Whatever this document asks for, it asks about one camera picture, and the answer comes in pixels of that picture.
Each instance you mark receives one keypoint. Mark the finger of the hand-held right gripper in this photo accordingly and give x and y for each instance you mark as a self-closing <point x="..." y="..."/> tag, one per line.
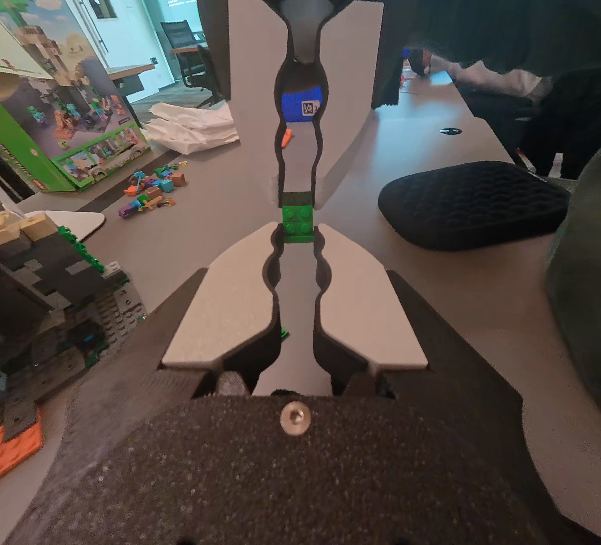
<point x="352" y="85"/>
<point x="253" y="85"/>

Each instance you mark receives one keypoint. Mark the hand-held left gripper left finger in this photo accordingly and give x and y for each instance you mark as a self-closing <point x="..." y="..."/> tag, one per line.
<point x="225" y="305"/>

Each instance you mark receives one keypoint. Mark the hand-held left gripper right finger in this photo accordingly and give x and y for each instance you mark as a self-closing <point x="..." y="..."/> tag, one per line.
<point x="371" y="305"/>

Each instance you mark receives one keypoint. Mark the green toy brick stack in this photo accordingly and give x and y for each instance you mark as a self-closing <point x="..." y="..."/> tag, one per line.
<point x="297" y="221"/>

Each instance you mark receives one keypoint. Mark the wooden background desk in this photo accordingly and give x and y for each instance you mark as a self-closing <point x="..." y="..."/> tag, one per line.
<point x="129" y="70"/>

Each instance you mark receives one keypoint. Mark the blue plastic crate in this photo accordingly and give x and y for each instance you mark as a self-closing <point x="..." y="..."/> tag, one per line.
<point x="296" y="106"/>

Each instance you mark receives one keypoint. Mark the black office chair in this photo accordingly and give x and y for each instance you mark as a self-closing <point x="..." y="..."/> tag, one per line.
<point x="204" y="73"/>
<point x="181" y="35"/>

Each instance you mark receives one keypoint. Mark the orange brick separator tool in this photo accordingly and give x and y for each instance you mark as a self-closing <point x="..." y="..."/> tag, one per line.
<point x="286" y="137"/>

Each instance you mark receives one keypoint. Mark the white paper bag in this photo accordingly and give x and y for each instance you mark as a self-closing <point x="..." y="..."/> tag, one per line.
<point x="197" y="114"/>
<point x="197" y="139"/>

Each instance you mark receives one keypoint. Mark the pile of colourful toy bricks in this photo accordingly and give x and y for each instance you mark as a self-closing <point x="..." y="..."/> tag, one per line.
<point x="150" y="190"/>

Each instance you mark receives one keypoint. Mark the black mesh cushion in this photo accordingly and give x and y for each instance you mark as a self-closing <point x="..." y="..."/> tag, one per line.
<point x="474" y="204"/>

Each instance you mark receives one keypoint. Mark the white rounded board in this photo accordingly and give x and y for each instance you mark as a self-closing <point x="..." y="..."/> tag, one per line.
<point x="80" y="223"/>

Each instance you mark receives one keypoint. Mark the grey toy brick building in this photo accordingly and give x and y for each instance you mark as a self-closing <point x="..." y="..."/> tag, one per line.
<point x="51" y="301"/>

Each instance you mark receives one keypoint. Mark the toy brick set box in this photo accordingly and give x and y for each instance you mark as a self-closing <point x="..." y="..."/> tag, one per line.
<point x="80" y="122"/>

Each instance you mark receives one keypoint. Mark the black jacket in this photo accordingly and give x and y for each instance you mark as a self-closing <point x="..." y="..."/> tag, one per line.
<point x="563" y="132"/>

